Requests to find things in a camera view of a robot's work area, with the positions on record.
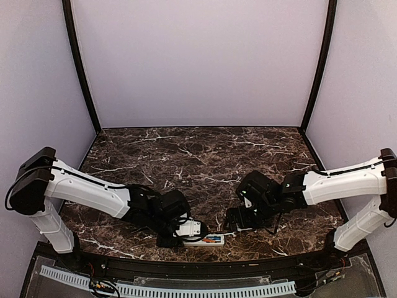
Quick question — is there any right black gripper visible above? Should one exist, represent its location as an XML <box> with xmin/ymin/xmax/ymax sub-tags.
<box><xmin>223</xmin><ymin>197</ymin><xmax>279</xmax><ymax>232</ymax></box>

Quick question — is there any white remote control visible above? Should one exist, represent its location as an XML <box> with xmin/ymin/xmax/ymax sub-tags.
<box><xmin>184</xmin><ymin>234</ymin><xmax>225</xmax><ymax>247</ymax></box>

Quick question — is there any orange AA battery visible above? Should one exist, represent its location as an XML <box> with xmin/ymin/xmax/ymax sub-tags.
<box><xmin>203</xmin><ymin>238</ymin><xmax>216</xmax><ymax>243</ymax></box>

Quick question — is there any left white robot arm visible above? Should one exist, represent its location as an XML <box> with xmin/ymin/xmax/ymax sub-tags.
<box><xmin>5</xmin><ymin>147</ymin><xmax>196</xmax><ymax>271</ymax></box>

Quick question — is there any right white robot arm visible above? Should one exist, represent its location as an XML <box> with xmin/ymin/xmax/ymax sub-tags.
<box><xmin>225</xmin><ymin>148</ymin><xmax>396</xmax><ymax>269</ymax></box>

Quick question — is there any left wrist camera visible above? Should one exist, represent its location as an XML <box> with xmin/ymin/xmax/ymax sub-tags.
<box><xmin>174</xmin><ymin>219</ymin><xmax>208</xmax><ymax>243</ymax></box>

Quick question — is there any white slotted cable duct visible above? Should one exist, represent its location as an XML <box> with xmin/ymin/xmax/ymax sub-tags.
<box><xmin>39</xmin><ymin>265</ymin><xmax>297</xmax><ymax>298</ymax></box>

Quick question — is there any black front rail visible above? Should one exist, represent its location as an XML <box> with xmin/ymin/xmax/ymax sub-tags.
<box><xmin>61</xmin><ymin>245</ymin><xmax>370</xmax><ymax>282</ymax></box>

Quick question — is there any right black frame post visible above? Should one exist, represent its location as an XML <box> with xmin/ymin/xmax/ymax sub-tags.
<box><xmin>300</xmin><ymin>0</ymin><xmax>337</xmax><ymax>135</ymax></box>

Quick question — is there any black frame post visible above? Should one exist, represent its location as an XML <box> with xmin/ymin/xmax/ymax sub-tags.
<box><xmin>300</xmin><ymin>0</ymin><xmax>337</xmax><ymax>135</ymax></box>
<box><xmin>61</xmin><ymin>0</ymin><xmax>102</xmax><ymax>134</ymax></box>

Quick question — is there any left black frame post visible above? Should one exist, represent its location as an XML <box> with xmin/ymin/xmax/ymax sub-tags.
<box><xmin>61</xmin><ymin>0</ymin><xmax>102</xmax><ymax>134</ymax></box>

